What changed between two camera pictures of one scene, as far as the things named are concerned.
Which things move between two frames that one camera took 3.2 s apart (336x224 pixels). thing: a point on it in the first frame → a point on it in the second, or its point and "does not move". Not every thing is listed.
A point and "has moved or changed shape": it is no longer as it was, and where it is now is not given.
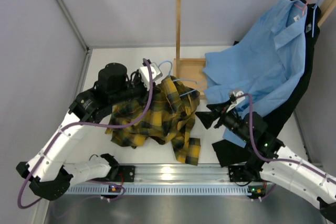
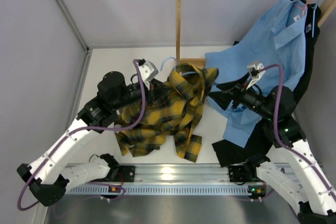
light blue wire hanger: (178, 80) → (181, 73)
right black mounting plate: (250, 172) does not move
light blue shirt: (262, 65) does not move
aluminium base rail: (174, 173) does not move
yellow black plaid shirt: (171, 117) has moved or changed shape
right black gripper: (208, 118) → (223, 98)
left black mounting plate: (124, 173) does not move
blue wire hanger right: (314, 7) does not move
